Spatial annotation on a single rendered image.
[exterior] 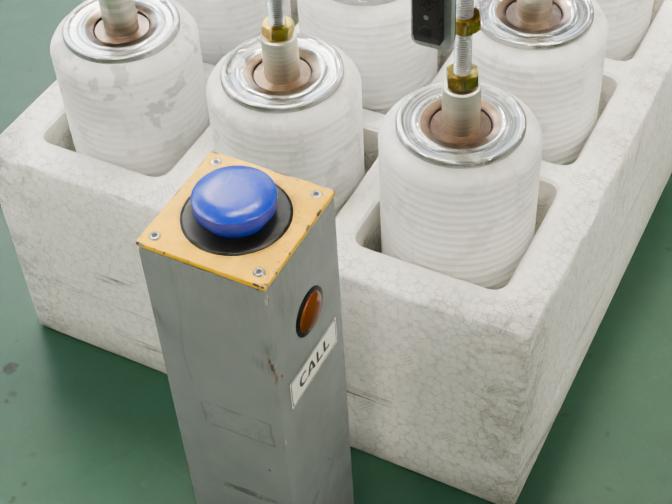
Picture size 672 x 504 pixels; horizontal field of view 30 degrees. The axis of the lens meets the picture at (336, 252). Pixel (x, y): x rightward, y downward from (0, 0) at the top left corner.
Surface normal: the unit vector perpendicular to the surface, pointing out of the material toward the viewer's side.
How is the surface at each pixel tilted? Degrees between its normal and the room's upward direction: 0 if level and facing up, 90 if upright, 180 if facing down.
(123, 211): 90
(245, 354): 90
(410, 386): 90
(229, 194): 0
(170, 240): 0
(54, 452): 0
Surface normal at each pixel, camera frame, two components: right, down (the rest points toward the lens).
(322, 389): 0.89, 0.30
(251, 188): -0.04, -0.69
